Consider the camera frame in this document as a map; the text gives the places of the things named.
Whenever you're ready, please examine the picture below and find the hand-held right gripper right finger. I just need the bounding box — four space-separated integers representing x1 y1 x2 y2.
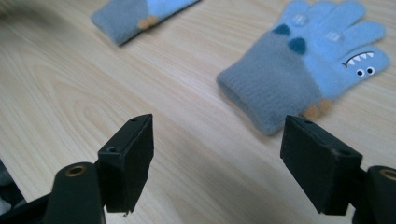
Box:
279 114 364 217

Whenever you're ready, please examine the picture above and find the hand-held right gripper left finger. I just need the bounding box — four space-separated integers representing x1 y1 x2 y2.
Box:
97 113 155 215

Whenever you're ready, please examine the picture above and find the blue monster knit glove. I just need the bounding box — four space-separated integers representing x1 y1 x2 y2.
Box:
90 0 202 47
216 0 390 136

